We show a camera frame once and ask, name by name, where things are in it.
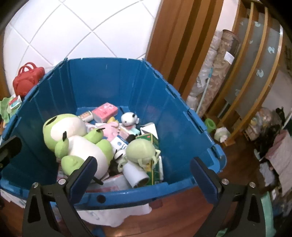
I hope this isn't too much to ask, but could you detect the white cylinder roll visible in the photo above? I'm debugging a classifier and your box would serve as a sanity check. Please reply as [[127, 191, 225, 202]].
[[122, 161, 149, 188]]

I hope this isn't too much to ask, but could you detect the blue white medicine box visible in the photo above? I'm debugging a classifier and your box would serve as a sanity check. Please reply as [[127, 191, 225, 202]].
[[110, 135, 128, 153]]

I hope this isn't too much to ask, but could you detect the green medicine box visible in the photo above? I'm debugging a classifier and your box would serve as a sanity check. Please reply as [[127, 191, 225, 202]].
[[136, 133, 163, 186]]

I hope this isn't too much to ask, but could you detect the pink white medicine box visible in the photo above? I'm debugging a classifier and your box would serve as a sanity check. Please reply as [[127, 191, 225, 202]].
[[92, 102, 118, 123]]

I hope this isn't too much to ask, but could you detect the small green frog plush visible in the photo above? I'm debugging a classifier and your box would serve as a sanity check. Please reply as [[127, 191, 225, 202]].
[[117, 139, 149, 172]]

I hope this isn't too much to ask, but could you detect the white green carton box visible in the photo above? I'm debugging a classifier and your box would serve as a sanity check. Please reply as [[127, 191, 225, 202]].
[[140, 123, 158, 139]]

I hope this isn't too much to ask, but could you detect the pink tissue pack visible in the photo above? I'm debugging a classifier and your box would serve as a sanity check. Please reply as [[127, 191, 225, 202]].
[[86, 173, 132, 193]]

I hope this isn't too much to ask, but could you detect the green white frog plush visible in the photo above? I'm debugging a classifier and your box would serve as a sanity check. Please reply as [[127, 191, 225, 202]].
[[43, 114, 114, 179]]

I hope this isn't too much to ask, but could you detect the red handbag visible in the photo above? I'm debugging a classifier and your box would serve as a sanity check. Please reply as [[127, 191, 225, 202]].
[[12, 62, 45, 98]]

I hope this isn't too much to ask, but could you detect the crumpled white tissue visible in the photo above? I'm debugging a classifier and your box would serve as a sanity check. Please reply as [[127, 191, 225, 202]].
[[214, 127, 231, 143]]

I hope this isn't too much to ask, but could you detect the green plastic cup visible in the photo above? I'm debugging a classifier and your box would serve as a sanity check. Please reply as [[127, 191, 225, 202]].
[[204, 118, 216, 133]]

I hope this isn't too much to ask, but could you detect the blue plastic storage crate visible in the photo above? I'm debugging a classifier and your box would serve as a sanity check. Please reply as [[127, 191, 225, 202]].
[[1, 58, 227, 210]]

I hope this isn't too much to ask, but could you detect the small white panda plush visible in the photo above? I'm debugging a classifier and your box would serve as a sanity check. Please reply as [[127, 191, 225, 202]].
[[121, 112, 140, 126]]

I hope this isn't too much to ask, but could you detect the rolled patterned carpet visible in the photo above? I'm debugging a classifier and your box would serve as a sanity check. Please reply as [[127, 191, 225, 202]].
[[187, 30, 241, 117]]

